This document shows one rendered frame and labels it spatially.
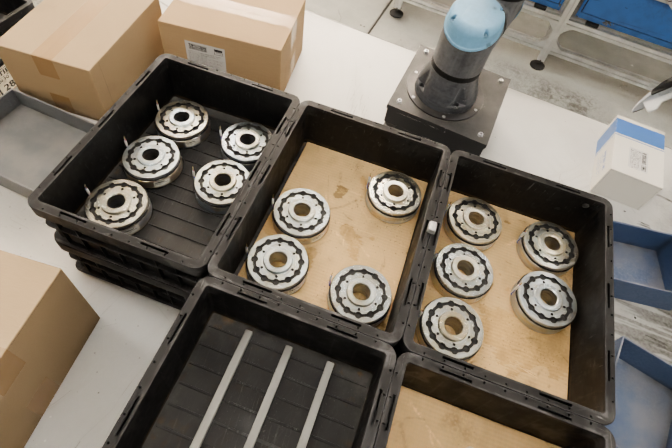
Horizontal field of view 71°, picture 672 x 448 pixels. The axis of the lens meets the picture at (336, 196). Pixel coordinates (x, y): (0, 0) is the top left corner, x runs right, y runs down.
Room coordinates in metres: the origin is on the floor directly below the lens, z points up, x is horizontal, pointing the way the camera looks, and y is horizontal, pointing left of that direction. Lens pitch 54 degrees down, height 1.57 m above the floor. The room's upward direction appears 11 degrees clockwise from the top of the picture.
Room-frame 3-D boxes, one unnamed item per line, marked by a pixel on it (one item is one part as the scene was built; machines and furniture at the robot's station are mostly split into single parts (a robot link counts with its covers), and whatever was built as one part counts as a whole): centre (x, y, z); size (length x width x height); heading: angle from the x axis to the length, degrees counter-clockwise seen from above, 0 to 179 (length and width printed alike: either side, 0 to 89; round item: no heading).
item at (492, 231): (0.52, -0.26, 0.86); 0.10 x 0.10 x 0.01
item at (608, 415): (0.40, -0.31, 0.92); 0.40 x 0.30 x 0.02; 170
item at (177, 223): (0.50, 0.28, 0.87); 0.40 x 0.30 x 0.11; 170
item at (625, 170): (0.87, -0.69, 0.75); 0.20 x 0.12 x 0.09; 165
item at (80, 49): (0.86, 0.65, 0.78); 0.30 x 0.22 x 0.16; 174
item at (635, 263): (0.58, -0.64, 0.74); 0.20 x 0.15 x 0.07; 88
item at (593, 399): (0.40, -0.31, 0.87); 0.40 x 0.30 x 0.11; 170
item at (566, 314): (0.39, -0.39, 0.86); 0.10 x 0.10 x 0.01
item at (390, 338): (0.45, -0.01, 0.92); 0.40 x 0.30 x 0.02; 170
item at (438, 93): (0.92, -0.21, 0.85); 0.15 x 0.15 x 0.10
